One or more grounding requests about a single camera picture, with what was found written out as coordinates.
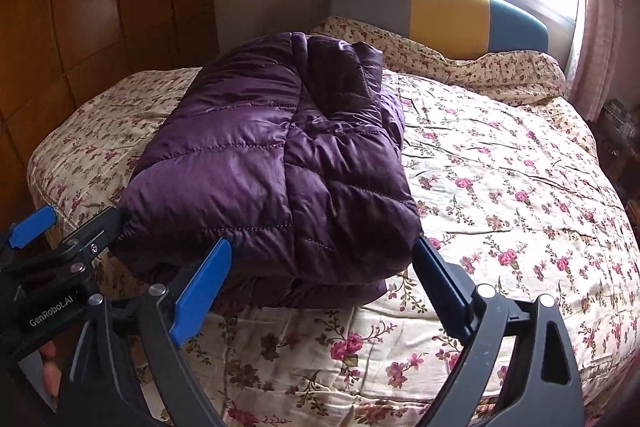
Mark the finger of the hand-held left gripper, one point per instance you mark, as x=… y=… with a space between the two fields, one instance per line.
x=32 y=227
x=80 y=247

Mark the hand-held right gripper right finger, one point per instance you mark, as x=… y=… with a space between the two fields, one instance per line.
x=440 y=287

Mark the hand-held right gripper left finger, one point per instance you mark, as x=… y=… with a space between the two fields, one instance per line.
x=200 y=292

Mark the purple down jacket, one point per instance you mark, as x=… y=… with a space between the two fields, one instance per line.
x=250 y=167

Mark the person's left hand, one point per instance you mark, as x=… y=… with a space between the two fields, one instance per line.
x=51 y=374

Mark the floral bed quilt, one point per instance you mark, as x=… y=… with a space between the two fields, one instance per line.
x=500 y=207

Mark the brown wooden wardrobe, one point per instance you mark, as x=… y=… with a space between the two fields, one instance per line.
x=100 y=32

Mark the small-flower print pillow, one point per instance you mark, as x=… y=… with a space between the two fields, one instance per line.
x=500 y=72

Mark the cluttered wooden side table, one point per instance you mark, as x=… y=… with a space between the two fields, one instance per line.
x=620 y=142

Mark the grey yellow blue headboard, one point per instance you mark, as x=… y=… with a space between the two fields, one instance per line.
x=450 y=12

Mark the long pink patterned curtain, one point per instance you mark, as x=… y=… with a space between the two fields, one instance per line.
x=605 y=32

